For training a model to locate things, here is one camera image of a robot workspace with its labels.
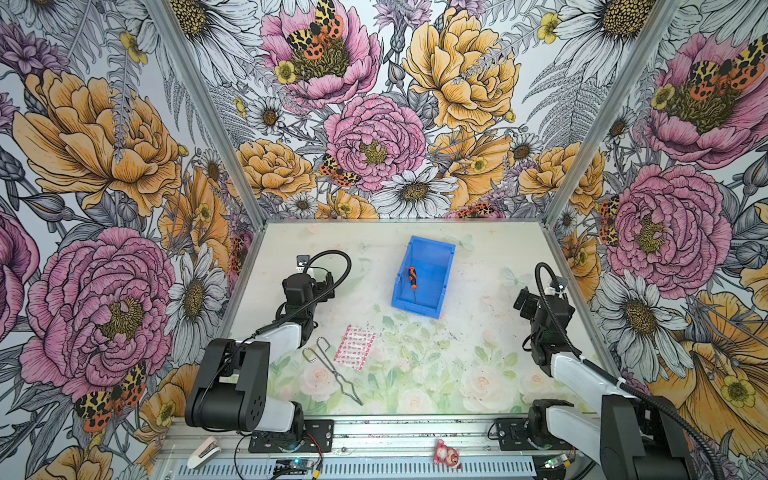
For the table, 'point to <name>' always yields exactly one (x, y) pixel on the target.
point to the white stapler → (205, 452)
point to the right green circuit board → (556, 462)
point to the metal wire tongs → (346, 385)
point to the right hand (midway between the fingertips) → (540, 301)
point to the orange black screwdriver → (412, 277)
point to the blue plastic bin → (422, 277)
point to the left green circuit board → (292, 467)
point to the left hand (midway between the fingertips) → (313, 282)
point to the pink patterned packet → (354, 347)
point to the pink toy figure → (444, 453)
